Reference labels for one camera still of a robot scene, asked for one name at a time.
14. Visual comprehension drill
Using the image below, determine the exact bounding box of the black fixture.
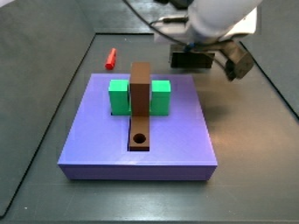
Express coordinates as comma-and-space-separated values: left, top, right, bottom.
171, 52, 215, 68

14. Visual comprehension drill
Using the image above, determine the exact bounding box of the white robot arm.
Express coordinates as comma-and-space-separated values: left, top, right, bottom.
154, 0, 263, 81

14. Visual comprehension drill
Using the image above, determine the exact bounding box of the left green block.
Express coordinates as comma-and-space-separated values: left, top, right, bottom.
108, 80, 129, 116

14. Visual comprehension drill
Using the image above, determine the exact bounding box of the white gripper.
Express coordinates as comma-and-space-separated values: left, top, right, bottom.
152, 7, 258, 81

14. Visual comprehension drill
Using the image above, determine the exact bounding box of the brown L-shaped bracket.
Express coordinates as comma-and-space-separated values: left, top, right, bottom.
128, 62, 151, 151

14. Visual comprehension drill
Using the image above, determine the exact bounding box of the green block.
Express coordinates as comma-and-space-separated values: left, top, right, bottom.
151, 80, 172, 116
108, 80, 129, 116

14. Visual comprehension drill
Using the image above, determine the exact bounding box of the black cable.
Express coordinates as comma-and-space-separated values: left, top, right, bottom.
123, 0, 194, 39

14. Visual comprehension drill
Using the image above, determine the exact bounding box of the purple base block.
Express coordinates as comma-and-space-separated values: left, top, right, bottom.
59, 73, 218, 180

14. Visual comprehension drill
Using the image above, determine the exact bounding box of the right green block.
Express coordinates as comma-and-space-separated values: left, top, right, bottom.
151, 80, 172, 116

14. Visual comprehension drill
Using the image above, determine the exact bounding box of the red peg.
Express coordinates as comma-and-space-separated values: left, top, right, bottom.
105, 48, 117, 70

